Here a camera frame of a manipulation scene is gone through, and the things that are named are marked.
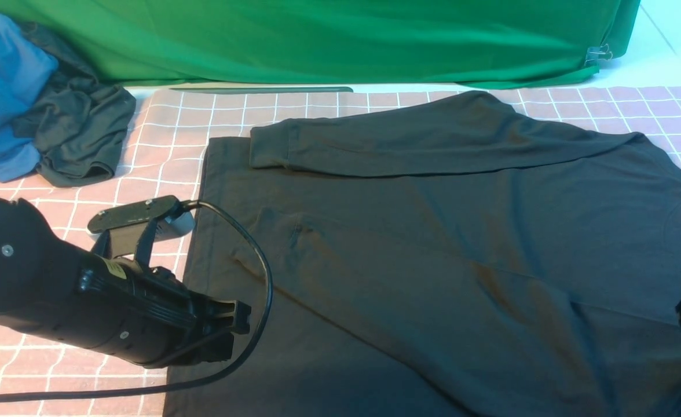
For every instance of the dark crumpled garment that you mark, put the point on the dark crumpled garment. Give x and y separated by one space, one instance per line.
78 123

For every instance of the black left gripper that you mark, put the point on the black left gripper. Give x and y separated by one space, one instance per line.
153 320

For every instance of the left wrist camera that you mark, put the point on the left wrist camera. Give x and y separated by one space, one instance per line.
133 229

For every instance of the blue crumpled garment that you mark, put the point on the blue crumpled garment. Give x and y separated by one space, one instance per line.
24 71

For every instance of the green backdrop cloth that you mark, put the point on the green backdrop cloth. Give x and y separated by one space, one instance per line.
483 44

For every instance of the clear binder clip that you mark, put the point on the clear binder clip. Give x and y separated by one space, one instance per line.
596 55

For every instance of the pink grid tablecloth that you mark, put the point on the pink grid tablecloth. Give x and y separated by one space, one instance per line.
85 150

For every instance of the dark gray long-sleeved shirt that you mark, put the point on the dark gray long-sleeved shirt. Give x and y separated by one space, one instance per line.
445 260

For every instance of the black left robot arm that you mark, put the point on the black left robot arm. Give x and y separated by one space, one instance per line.
39 274

